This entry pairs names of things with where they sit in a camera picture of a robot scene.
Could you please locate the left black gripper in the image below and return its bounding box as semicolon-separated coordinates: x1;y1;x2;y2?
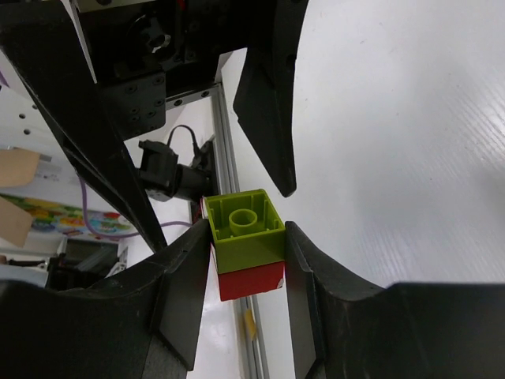
1;1;253;253

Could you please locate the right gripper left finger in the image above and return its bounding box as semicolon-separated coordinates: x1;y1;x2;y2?
1;220;210;378

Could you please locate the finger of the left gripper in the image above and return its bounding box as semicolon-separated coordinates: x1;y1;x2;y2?
233;1;308;197

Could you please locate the front aluminium rail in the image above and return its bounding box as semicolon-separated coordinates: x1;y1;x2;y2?
211;82;273;379

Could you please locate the green curved lego brick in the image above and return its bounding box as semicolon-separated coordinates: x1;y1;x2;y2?
204;189;286;252

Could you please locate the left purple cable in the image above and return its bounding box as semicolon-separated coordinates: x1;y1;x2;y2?
0;66;198;240

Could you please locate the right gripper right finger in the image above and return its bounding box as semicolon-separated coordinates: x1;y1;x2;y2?
285;222;504;378

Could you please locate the colourful lego box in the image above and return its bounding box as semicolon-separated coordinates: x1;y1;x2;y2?
1;193;133;242

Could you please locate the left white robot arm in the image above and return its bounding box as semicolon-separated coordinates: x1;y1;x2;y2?
1;1;308;251

